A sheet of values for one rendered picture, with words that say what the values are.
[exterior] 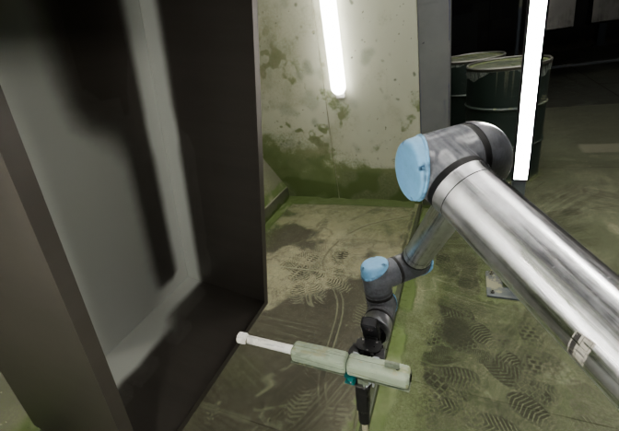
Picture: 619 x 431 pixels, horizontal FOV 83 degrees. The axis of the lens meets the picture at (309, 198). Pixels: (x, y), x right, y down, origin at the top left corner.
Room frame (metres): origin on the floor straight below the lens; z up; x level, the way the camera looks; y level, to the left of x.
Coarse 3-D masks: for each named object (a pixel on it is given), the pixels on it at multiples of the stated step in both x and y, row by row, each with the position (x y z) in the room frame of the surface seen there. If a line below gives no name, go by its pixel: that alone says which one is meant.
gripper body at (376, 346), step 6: (384, 330) 0.77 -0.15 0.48; (366, 336) 0.73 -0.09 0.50; (384, 336) 0.76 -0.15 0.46; (360, 342) 0.72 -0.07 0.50; (366, 342) 0.72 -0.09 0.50; (372, 342) 0.71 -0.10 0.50; (378, 342) 0.71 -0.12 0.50; (360, 348) 0.69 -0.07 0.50; (366, 348) 0.69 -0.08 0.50; (372, 348) 0.69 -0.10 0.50; (378, 348) 0.69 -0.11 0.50; (360, 354) 0.68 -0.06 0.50; (366, 354) 0.68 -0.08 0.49; (372, 354) 0.67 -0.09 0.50
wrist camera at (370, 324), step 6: (366, 318) 0.72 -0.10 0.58; (372, 318) 0.72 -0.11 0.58; (360, 324) 0.72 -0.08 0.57; (366, 324) 0.71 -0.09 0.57; (372, 324) 0.70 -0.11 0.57; (378, 324) 0.72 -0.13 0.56; (366, 330) 0.71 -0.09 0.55; (372, 330) 0.70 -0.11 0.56; (378, 330) 0.71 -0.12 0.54; (372, 336) 0.73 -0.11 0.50; (378, 336) 0.72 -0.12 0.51
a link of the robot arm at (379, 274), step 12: (372, 264) 0.90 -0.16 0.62; (384, 264) 0.89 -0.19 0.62; (396, 264) 0.90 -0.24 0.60; (372, 276) 0.87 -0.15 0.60; (384, 276) 0.87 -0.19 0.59; (396, 276) 0.88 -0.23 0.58; (372, 288) 0.86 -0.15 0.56; (384, 288) 0.86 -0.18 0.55; (372, 300) 0.86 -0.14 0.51; (384, 300) 0.85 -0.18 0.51
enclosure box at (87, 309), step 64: (0, 0) 0.77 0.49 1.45; (64, 0) 0.89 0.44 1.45; (128, 0) 1.04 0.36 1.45; (192, 0) 1.00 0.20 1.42; (256, 0) 0.92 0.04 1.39; (0, 64) 0.75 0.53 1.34; (64, 64) 0.86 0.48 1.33; (128, 64) 1.02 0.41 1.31; (192, 64) 1.02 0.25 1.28; (256, 64) 0.92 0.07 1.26; (0, 128) 0.40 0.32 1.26; (64, 128) 0.83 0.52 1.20; (128, 128) 0.99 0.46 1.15; (192, 128) 1.05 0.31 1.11; (256, 128) 0.96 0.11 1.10; (0, 192) 0.42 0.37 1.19; (64, 192) 0.80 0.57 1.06; (128, 192) 0.96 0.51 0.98; (192, 192) 1.09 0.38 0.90; (256, 192) 0.98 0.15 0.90; (0, 256) 0.46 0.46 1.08; (64, 256) 0.43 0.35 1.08; (128, 256) 0.93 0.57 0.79; (192, 256) 1.13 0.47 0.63; (256, 256) 1.00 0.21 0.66; (0, 320) 0.52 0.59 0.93; (64, 320) 0.43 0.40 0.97; (128, 320) 0.89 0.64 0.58; (192, 320) 0.93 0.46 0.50; (64, 384) 0.48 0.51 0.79; (128, 384) 0.71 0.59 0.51; (192, 384) 0.70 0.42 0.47
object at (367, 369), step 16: (240, 336) 0.76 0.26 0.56; (288, 352) 0.69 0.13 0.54; (304, 352) 0.67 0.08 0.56; (320, 352) 0.66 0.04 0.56; (336, 352) 0.65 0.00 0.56; (320, 368) 0.64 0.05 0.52; (336, 368) 0.62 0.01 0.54; (352, 368) 0.60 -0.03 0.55; (368, 368) 0.59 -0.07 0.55; (384, 368) 0.58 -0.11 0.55; (400, 368) 0.57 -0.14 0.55; (384, 384) 0.57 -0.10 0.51; (400, 384) 0.55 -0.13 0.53; (368, 400) 0.59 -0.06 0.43; (368, 416) 0.59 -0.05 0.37
